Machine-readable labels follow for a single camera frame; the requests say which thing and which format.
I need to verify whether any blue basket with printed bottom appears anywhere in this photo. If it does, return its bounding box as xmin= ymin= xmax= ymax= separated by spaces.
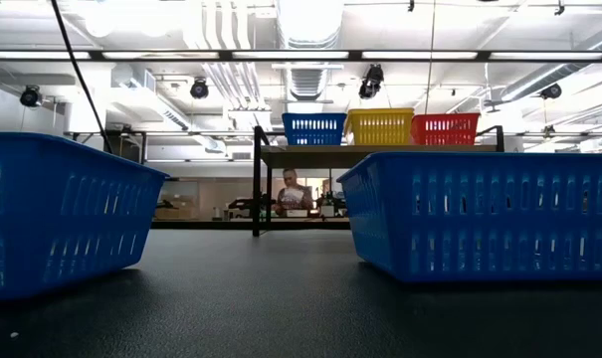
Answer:
xmin=335 ymin=151 xmax=602 ymax=284

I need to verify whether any distant black frame rail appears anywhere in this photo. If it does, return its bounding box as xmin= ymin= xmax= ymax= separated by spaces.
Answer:
xmin=64 ymin=128 xmax=602 ymax=139

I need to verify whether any person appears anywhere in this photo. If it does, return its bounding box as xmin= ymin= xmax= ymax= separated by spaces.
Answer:
xmin=274 ymin=167 xmax=315 ymax=218

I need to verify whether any black background table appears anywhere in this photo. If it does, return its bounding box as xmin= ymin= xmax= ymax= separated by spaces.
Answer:
xmin=150 ymin=218 xmax=351 ymax=231

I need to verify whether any ribbed ventilation duct section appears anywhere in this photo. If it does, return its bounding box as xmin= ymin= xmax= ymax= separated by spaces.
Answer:
xmin=285 ymin=67 xmax=327 ymax=102

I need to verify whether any brown cardboard box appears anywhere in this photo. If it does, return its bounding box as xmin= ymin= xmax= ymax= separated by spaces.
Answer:
xmin=154 ymin=181 xmax=200 ymax=221

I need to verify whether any red plastic slotted basket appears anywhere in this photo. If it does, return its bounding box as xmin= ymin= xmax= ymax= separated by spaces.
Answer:
xmin=410 ymin=112 xmax=482 ymax=146

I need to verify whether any blue plastic slotted basket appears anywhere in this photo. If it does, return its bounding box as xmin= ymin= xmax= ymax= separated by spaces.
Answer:
xmin=282 ymin=112 xmax=348 ymax=147
xmin=0 ymin=131 xmax=170 ymax=303

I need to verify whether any large round ventilation duct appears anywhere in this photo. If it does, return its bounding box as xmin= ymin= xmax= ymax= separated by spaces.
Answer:
xmin=275 ymin=0 xmax=345 ymax=50

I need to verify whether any long black arm cable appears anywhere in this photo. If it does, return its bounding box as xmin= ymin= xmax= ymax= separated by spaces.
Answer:
xmin=49 ymin=0 xmax=114 ymax=154

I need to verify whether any wooden shelf with black frame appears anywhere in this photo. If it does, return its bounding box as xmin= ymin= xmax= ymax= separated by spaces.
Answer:
xmin=252 ymin=125 xmax=505 ymax=239

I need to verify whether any black table mat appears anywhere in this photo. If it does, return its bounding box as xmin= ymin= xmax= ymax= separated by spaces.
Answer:
xmin=0 ymin=229 xmax=602 ymax=358

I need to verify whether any black overhead light bar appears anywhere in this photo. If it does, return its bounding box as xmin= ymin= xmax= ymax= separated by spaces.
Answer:
xmin=0 ymin=48 xmax=602 ymax=63

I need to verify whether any black ceiling camera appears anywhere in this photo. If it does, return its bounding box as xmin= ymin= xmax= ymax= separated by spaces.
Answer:
xmin=538 ymin=82 xmax=563 ymax=100
xmin=19 ymin=85 xmax=44 ymax=108
xmin=189 ymin=77 xmax=211 ymax=100
xmin=358 ymin=63 xmax=385 ymax=100

